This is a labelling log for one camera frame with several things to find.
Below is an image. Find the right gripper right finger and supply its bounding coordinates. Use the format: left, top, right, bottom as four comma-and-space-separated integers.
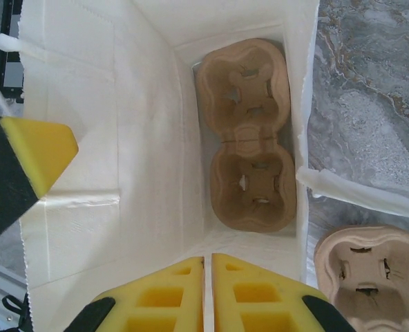
211, 253, 356, 332

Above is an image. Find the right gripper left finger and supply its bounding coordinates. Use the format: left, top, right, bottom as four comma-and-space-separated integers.
66, 255, 206, 332

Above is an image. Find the white printed paper bag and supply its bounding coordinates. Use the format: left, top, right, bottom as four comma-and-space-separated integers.
0, 0, 409, 332

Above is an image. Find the brown pulp cup carrier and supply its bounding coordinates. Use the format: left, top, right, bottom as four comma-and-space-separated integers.
194, 37, 298, 234
314, 224, 409, 332

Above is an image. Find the thin black cable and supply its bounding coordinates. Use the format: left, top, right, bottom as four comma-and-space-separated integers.
2, 293, 33, 328

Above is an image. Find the aluminium frame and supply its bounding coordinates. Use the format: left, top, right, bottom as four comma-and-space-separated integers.
0, 257, 30, 332

